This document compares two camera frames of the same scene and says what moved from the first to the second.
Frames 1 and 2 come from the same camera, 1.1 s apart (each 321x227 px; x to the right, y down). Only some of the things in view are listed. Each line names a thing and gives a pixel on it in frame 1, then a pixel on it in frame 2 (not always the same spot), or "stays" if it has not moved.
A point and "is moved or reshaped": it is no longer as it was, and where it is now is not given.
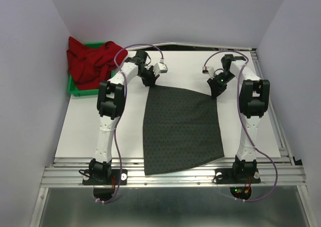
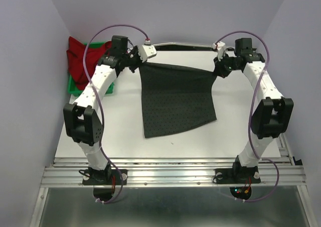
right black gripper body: [218, 82] → [226, 65]
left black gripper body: [147, 75] → [133, 60]
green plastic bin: [72, 88] stays
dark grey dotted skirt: [181, 129] is moved or reshaped
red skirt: [91, 66] stays
